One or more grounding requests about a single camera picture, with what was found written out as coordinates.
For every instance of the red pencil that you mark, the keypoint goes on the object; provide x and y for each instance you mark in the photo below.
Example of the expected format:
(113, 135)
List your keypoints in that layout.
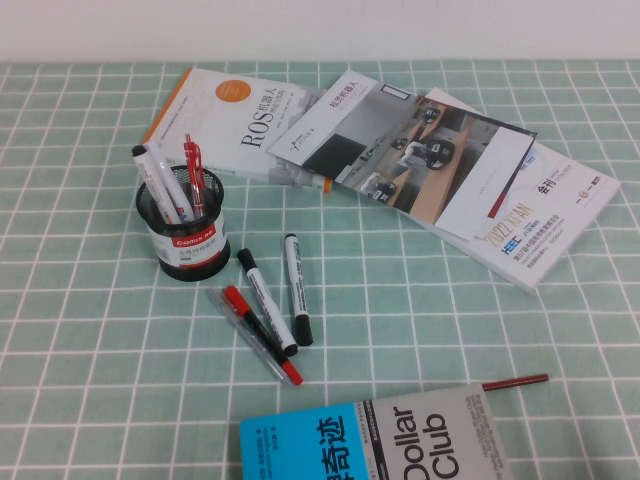
(515, 382)

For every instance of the white marker with black cap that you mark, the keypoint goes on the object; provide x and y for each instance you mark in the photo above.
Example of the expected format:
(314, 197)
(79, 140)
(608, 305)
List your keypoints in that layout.
(262, 295)
(145, 165)
(296, 285)

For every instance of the clear gel pen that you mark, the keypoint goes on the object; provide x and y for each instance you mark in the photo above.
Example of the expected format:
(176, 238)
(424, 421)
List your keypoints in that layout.
(252, 340)

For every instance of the white pen with white end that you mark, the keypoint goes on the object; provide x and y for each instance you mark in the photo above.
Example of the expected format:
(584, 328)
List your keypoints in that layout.
(167, 175)

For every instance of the black mesh pen holder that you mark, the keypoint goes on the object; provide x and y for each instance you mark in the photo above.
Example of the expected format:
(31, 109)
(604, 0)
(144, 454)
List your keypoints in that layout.
(195, 257)

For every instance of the white HEEC catalogue book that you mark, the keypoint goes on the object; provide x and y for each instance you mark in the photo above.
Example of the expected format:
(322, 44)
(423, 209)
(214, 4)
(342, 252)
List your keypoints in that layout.
(550, 225)

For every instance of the robot photo brochure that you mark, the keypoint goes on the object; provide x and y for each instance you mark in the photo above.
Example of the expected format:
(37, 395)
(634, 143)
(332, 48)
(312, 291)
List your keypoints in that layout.
(425, 165)

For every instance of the red ballpoint pen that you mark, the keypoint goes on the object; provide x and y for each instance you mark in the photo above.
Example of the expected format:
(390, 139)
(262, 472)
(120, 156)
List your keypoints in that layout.
(194, 165)

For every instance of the red and black marker pen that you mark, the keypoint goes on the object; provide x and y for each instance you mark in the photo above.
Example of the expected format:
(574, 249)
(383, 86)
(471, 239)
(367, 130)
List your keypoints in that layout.
(240, 305)

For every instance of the green checkered tablecloth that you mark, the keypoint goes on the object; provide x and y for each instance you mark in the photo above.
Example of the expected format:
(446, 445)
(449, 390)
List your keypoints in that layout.
(75, 350)

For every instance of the blue grey Dollar Club book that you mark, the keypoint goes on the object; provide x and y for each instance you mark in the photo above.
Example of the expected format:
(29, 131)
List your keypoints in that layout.
(425, 440)

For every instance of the white ROS book orange spine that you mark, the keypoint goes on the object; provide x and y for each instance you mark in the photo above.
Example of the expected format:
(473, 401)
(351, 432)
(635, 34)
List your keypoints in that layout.
(220, 125)

